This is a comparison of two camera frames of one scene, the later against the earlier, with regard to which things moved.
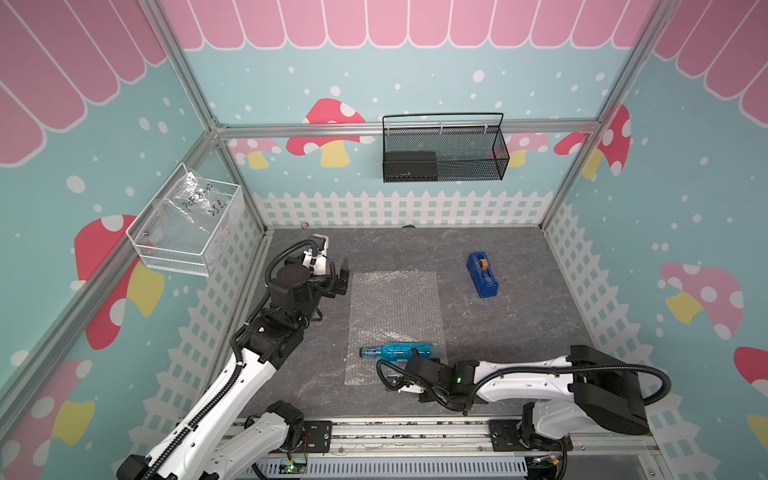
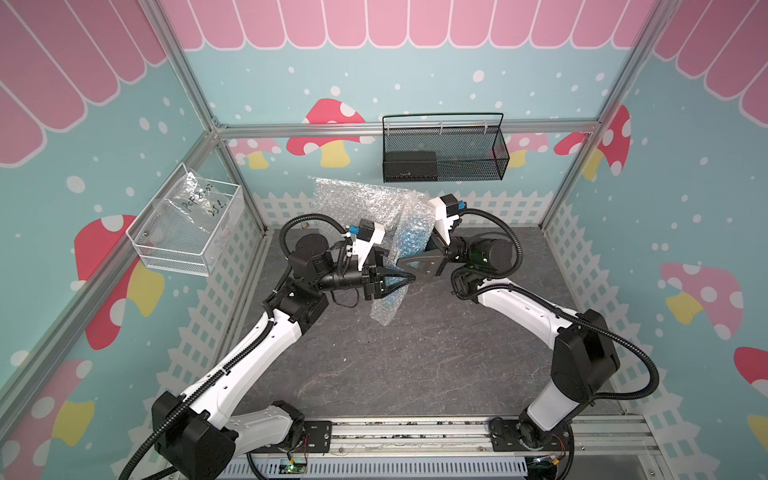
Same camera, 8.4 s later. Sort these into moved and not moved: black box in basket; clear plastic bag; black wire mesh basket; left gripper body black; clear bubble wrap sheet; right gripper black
Moved: right gripper black; clear bubble wrap sheet; left gripper body black
Not moved: clear plastic bag; black box in basket; black wire mesh basket
